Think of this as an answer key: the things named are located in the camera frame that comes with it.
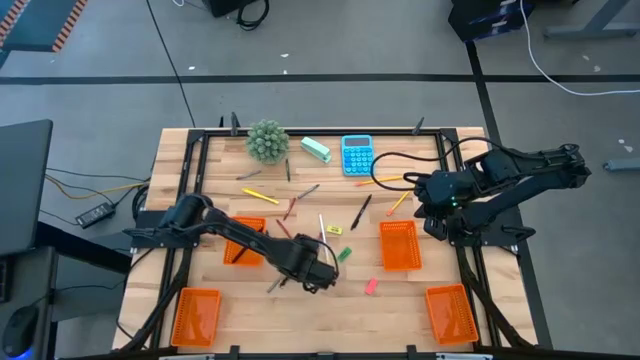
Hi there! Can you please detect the orange plastic mesh bin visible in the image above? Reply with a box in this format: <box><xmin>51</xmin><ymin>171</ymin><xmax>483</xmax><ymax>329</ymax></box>
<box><xmin>425</xmin><ymin>283</ymin><xmax>480</xmax><ymax>346</ymax></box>
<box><xmin>170</xmin><ymin>287</ymin><xmax>223</xmax><ymax>349</ymax></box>
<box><xmin>378</xmin><ymin>220</ymin><xmax>424</xmax><ymax>273</ymax></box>
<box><xmin>223</xmin><ymin>215</ymin><xmax>268</xmax><ymax>267</ymax></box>

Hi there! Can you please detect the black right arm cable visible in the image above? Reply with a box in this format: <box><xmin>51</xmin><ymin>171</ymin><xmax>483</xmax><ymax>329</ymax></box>
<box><xmin>369</xmin><ymin>137</ymin><xmax>504</xmax><ymax>194</ymax></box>

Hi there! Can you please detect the black frame strut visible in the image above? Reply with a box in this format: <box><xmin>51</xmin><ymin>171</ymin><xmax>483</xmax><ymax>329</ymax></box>
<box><xmin>457</xmin><ymin>247</ymin><xmax>534</xmax><ymax>351</ymax></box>
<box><xmin>117</xmin><ymin>247</ymin><xmax>194</xmax><ymax>351</ymax></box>

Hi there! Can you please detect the blue calculator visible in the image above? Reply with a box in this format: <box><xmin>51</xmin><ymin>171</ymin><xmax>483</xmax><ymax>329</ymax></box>
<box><xmin>340</xmin><ymin>134</ymin><xmax>376</xmax><ymax>177</ymax></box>

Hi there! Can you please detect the mint green stapler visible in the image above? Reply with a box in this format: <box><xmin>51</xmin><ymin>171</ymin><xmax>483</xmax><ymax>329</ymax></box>
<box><xmin>300</xmin><ymin>136</ymin><xmax>333</xmax><ymax>165</ymax></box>

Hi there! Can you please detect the yellow floor cable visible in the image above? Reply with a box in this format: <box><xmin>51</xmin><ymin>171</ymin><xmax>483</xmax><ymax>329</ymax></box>
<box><xmin>44</xmin><ymin>173</ymin><xmax>149</xmax><ymax>201</ymax></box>

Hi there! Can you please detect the thin black floor cable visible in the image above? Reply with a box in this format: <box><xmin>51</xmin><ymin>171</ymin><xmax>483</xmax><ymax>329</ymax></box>
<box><xmin>146</xmin><ymin>0</ymin><xmax>197</xmax><ymax>129</ymax></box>

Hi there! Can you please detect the grey metal table foot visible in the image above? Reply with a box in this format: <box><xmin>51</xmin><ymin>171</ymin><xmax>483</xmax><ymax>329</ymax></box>
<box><xmin>602</xmin><ymin>158</ymin><xmax>640</xmax><ymax>174</ymax></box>

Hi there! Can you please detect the dark grey monitor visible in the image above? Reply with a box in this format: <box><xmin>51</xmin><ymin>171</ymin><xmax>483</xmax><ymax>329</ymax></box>
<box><xmin>0</xmin><ymin>118</ymin><xmax>54</xmax><ymax>257</ymax></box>

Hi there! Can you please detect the green succulent potted plant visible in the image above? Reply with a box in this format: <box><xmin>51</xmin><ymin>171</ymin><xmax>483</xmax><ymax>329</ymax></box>
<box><xmin>244</xmin><ymin>118</ymin><xmax>291</xmax><ymax>166</ymax></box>

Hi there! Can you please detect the yellow-orange pencil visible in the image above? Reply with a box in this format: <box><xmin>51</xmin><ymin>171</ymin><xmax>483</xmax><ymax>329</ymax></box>
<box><xmin>385</xmin><ymin>190</ymin><xmax>412</xmax><ymax>218</ymax></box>
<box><xmin>354</xmin><ymin>175</ymin><xmax>404</xmax><ymax>188</ymax></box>

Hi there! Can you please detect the grey metal table leg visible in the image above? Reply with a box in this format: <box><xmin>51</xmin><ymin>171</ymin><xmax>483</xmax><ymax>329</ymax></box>
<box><xmin>543</xmin><ymin>0</ymin><xmax>640</xmax><ymax>41</ymax></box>

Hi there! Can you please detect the black power brick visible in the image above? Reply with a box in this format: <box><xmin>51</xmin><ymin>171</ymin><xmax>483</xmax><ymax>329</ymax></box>
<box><xmin>74</xmin><ymin>201</ymin><xmax>117</xmax><ymax>230</ymax></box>

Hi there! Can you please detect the yellow pen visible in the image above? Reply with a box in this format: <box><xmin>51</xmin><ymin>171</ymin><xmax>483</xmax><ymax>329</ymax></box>
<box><xmin>241</xmin><ymin>187</ymin><xmax>281</xmax><ymax>206</ymax></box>

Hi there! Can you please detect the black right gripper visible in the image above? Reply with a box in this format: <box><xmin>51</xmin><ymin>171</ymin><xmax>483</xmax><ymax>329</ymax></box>
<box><xmin>412</xmin><ymin>169</ymin><xmax>471</xmax><ymax>242</ymax></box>

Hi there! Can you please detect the black equipment case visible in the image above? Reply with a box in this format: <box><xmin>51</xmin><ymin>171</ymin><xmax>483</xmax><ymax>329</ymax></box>
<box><xmin>447</xmin><ymin>0</ymin><xmax>536</xmax><ymax>44</ymax></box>

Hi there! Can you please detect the hazard striped blue platform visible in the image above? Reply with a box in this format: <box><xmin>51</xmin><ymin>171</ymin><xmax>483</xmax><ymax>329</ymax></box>
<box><xmin>0</xmin><ymin>0</ymin><xmax>89</xmax><ymax>54</ymax></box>

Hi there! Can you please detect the black cable coil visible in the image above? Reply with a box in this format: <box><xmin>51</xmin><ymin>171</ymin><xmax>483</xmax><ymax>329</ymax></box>
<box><xmin>235</xmin><ymin>0</ymin><xmax>271</xmax><ymax>32</ymax></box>

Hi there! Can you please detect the black equipment base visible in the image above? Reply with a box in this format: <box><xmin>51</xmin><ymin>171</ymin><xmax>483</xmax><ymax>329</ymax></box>
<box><xmin>202</xmin><ymin>0</ymin><xmax>241</xmax><ymax>19</ymax></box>

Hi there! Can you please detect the black table frame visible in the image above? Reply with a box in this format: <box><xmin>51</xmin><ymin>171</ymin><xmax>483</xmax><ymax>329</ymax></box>
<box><xmin>149</xmin><ymin>127</ymin><xmax>501</xmax><ymax>360</ymax></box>

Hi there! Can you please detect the dark side desk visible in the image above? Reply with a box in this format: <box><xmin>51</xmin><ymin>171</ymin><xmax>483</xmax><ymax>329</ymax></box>
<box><xmin>0</xmin><ymin>222</ymin><xmax>134</xmax><ymax>360</ymax></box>

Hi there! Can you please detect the black computer mouse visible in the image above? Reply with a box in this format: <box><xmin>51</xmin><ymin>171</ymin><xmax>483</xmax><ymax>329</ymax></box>
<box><xmin>0</xmin><ymin>304</ymin><xmax>41</xmax><ymax>359</ymax></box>

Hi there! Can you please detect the white cable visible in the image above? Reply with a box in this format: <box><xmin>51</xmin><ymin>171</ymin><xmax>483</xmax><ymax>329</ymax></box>
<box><xmin>518</xmin><ymin>0</ymin><xmax>640</xmax><ymax>97</ymax></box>

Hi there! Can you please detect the white pencil yellow cap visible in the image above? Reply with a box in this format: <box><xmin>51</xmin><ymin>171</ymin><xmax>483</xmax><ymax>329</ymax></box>
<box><xmin>318</xmin><ymin>213</ymin><xmax>331</xmax><ymax>264</ymax></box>

